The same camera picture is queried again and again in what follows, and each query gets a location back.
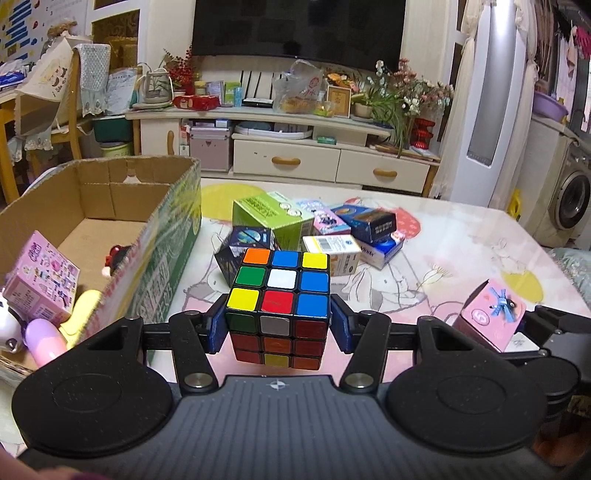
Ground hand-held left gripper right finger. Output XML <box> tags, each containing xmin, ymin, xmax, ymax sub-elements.
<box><xmin>329</xmin><ymin>293</ymin><xmax>468</xmax><ymax>398</ymax></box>

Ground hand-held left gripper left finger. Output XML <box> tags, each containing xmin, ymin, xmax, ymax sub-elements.
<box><xmin>89</xmin><ymin>295</ymin><xmax>229</xmax><ymax>398</ymax></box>

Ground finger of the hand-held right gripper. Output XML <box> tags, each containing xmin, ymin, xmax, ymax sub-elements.
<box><xmin>526</xmin><ymin>305</ymin><xmax>591</xmax><ymax>344</ymax></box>
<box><xmin>501</xmin><ymin>347</ymin><xmax>552</xmax><ymax>363</ymax></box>

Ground pink box with blue bow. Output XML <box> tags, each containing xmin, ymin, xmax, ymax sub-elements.
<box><xmin>452</xmin><ymin>278</ymin><xmax>527</xmax><ymax>354</ymax></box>

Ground yellow white medicine box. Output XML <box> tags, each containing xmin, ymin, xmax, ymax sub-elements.
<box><xmin>302</xmin><ymin>234</ymin><xmax>362</xmax><ymax>278</ymax></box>

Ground colourful puzzle cube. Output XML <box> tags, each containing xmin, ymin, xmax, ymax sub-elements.
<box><xmin>225</xmin><ymin>248</ymin><xmax>333</xmax><ymax>372</ymax></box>

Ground white blue tissue pack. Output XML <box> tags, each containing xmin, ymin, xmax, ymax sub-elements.
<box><xmin>358</xmin><ymin>231</ymin><xmax>406</xmax><ymax>270</ymax></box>

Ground dark starry box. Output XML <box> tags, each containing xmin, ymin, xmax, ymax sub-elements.
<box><xmin>213</xmin><ymin>226</ymin><xmax>278</xmax><ymax>287</ymax></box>

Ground green printed cardboard box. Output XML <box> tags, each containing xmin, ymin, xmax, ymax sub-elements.
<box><xmin>0</xmin><ymin>156</ymin><xmax>203</xmax><ymax>384</ymax></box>

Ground dark blue box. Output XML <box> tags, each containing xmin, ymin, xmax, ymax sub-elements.
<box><xmin>331</xmin><ymin>204</ymin><xmax>398</xmax><ymax>244</ymax></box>

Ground doll figure with red hair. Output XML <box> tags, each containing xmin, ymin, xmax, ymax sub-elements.
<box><xmin>102</xmin><ymin>244</ymin><xmax>134</xmax><ymax>278</ymax></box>

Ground purple pink capsule toy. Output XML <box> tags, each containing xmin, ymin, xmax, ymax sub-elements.
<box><xmin>25</xmin><ymin>290</ymin><xmax>105</xmax><ymax>365</ymax></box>

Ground pink toy box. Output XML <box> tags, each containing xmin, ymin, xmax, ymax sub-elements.
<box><xmin>6</xmin><ymin>231</ymin><xmax>80</xmax><ymax>326</ymax></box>

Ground panda toy with suction cup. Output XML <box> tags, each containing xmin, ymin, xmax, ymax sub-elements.
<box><xmin>0</xmin><ymin>295</ymin><xmax>24</xmax><ymax>354</ymax></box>

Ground person's left forearm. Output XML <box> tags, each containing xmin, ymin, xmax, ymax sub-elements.
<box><xmin>0</xmin><ymin>445</ymin><xmax>107</xmax><ymax>480</ymax></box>

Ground rabbit print tablecloth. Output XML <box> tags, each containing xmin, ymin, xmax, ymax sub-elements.
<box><xmin>148</xmin><ymin>178</ymin><xmax>591</xmax><ymax>384</ymax></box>

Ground pink cartoon box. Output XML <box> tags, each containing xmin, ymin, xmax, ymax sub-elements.
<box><xmin>293</xmin><ymin>198</ymin><xmax>352</xmax><ymax>236</ymax></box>

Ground washing machine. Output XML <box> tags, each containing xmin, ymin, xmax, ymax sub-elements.
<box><xmin>531</xmin><ymin>115</ymin><xmax>591</xmax><ymax>250</ymax></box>

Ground cream television cabinet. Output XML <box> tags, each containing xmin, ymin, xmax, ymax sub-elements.
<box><xmin>126</xmin><ymin>104</ymin><xmax>441</xmax><ymax>195</ymax></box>

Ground pink storage case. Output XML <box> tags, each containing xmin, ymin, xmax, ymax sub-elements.
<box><xmin>189</xmin><ymin>126</ymin><xmax>232</xmax><ymax>172</ymax></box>

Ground cream trash bin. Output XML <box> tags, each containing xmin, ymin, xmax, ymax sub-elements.
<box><xmin>100</xmin><ymin>141</ymin><xmax>134</xmax><ymax>158</ymax></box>

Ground white round plastic lid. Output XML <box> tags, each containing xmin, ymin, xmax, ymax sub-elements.
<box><xmin>233</xmin><ymin>121</ymin><xmax>315</xmax><ymax>139</ymax></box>

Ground purple basin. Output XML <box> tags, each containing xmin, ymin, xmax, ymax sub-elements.
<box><xmin>532</xmin><ymin>91</ymin><xmax>570</xmax><ymax>121</ymax></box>

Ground green plastic tub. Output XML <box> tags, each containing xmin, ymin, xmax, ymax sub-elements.
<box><xmin>92</xmin><ymin>115</ymin><xmax>134</xmax><ymax>144</ymax></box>

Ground framed certificate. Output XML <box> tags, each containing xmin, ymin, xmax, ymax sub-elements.
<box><xmin>327</xmin><ymin>83</ymin><xmax>352</xmax><ymax>117</ymax></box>

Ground red packet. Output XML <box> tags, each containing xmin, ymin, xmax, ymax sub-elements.
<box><xmin>173</xmin><ymin>95</ymin><xmax>220</xmax><ymax>110</ymax></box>

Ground clear plastic bag with snacks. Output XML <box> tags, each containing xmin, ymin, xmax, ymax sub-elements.
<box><xmin>272</xmin><ymin>59</ymin><xmax>326</xmax><ymax>114</ymax></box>

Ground white standing air conditioner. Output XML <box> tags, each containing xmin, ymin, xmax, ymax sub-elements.
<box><xmin>431</xmin><ymin>0</ymin><xmax>539</xmax><ymax>206</ymax></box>

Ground pink white artificial flowers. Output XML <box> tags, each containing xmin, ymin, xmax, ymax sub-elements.
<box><xmin>376</xmin><ymin>59</ymin><xmax>455</xmax><ymax>116</ymax></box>

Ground glass kettle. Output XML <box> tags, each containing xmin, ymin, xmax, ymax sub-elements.
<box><xmin>134</xmin><ymin>67</ymin><xmax>174</xmax><ymax>109</ymax></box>

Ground paper documents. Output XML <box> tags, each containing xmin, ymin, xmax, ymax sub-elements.
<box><xmin>107</xmin><ymin>69</ymin><xmax>139</xmax><ymax>114</ymax></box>

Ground red berry branches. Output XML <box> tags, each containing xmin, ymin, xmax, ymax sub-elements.
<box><xmin>164</xmin><ymin>46</ymin><xmax>199</xmax><ymax>95</ymax></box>

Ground grey lace cloth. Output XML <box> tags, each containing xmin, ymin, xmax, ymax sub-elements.
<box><xmin>74</xmin><ymin>44</ymin><xmax>112</xmax><ymax>117</ymax></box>

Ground black television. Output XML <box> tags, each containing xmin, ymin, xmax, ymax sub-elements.
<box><xmin>191</xmin><ymin>0</ymin><xmax>407</xmax><ymax>73</ymax></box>

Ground wooden chair with cloth cover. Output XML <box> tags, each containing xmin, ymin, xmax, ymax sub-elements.
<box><xmin>0</xmin><ymin>37</ymin><xmax>84</xmax><ymax>199</ymax></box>

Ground wall poster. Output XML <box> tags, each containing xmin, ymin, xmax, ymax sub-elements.
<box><xmin>0</xmin><ymin>0</ymin><xmax>56</xmax><ymax>61</ymax></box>

